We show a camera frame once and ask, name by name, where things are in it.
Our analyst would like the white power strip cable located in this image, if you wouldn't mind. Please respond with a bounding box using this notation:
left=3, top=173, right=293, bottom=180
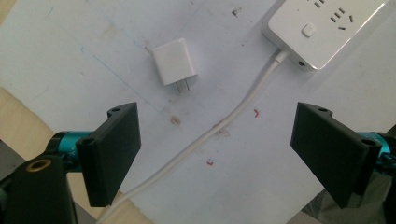
left=96, top=49, right=290, bottom=224

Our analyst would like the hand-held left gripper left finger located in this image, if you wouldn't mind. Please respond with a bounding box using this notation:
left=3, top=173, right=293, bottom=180
left=75, top=102, right=142, bottom=208

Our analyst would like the white charger plug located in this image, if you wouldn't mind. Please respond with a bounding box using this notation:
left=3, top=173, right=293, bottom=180
left=151, top=37, right=199, bottom=95

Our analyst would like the white power strip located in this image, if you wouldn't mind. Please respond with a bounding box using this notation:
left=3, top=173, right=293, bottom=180
left=262, top=0, right=390, bottom=73

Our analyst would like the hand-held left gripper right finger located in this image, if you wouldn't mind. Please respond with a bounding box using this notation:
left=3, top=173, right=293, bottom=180
left=290, top=102, right=383, bottom=209

